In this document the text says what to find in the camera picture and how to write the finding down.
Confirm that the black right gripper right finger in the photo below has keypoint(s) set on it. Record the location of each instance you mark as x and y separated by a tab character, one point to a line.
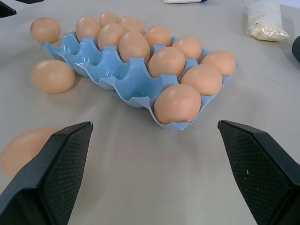
255	171

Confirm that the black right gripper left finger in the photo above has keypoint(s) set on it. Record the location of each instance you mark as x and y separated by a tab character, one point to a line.
56	173

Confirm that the blue plastic egg tray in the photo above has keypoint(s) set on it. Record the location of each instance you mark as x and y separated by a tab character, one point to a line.
131	86

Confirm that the brown egg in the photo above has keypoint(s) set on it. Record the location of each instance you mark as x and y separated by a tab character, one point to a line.
177	103
45	29
108	18
219	62
23	150
167	62
110	35
87	28
157	35
188	47
53	76
134	47
201	79
133	24

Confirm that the black rounded object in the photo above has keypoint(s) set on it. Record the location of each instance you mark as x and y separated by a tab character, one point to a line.
296	49

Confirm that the clear bag of white powder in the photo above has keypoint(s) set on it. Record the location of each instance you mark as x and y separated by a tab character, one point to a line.
264	21

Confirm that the white and blue object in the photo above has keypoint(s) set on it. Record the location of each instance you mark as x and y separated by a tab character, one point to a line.
185	1

